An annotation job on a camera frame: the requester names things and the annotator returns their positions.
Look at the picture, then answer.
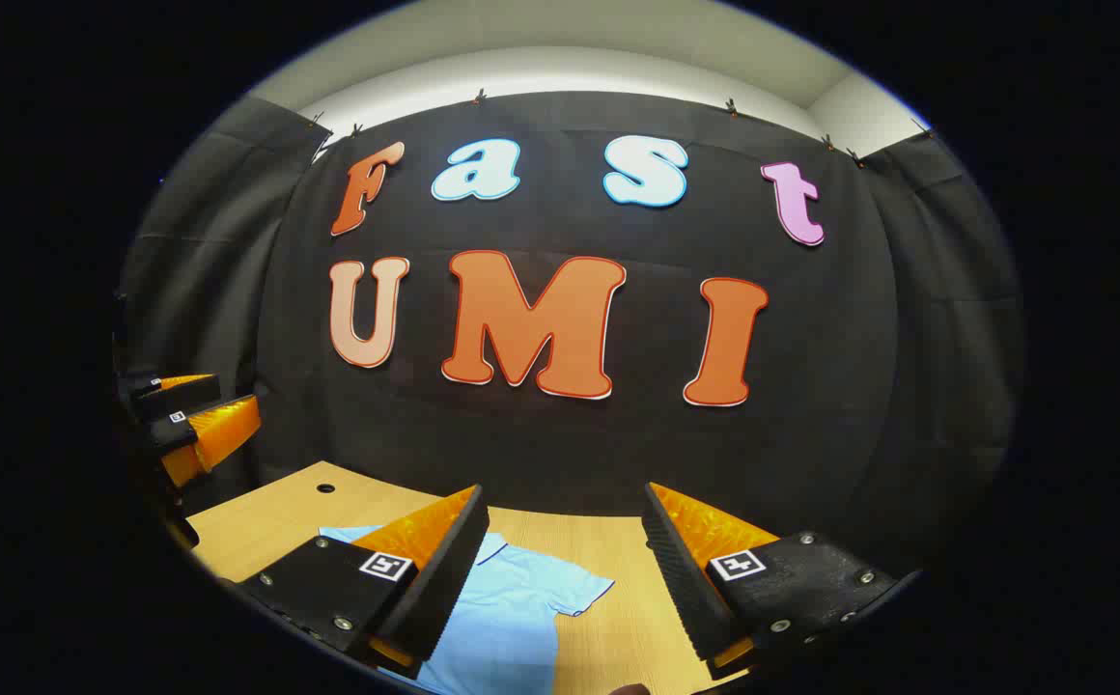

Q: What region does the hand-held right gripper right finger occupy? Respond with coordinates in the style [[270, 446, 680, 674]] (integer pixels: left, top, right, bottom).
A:
[[642, 482, 923, 681]]

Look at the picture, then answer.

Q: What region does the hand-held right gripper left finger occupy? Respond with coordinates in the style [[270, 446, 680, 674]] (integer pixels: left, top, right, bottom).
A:
[[222, 485, 490, 677]]

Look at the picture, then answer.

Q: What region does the light blue T-shirt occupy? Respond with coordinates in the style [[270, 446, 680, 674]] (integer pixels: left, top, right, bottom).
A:
[[319, 526, 616, 695]]

